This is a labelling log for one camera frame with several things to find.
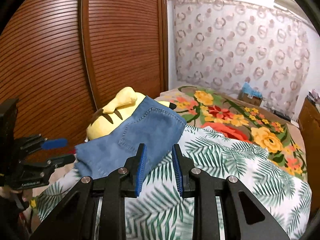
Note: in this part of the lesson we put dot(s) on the circle pattern curtain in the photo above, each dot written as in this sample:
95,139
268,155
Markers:
224,44

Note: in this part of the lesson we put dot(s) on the brown louvered wardrobe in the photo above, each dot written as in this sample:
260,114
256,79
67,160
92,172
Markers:
65,59

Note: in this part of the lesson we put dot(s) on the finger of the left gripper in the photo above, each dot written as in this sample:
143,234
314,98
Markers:
53,144
61,161

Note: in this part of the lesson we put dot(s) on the blue denim pants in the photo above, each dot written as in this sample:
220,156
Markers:
153,124

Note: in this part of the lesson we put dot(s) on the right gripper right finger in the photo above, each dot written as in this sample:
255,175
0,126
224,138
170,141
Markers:
182,166

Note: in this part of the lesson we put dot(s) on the yellow plush toy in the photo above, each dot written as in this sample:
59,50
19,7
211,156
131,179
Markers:
109,117

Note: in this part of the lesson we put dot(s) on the wooden sideboard cabinet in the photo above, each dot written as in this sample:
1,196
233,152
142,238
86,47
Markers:
308,121

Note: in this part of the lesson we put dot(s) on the palm leaf print sheet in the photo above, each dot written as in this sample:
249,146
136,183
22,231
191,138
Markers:
239,194

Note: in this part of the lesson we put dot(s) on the floral blanket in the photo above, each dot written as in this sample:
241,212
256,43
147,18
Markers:
202,107

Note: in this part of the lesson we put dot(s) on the cardboard box with blue cloth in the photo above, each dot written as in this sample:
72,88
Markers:
250,95

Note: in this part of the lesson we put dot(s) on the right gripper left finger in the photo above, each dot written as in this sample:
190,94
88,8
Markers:
133,182

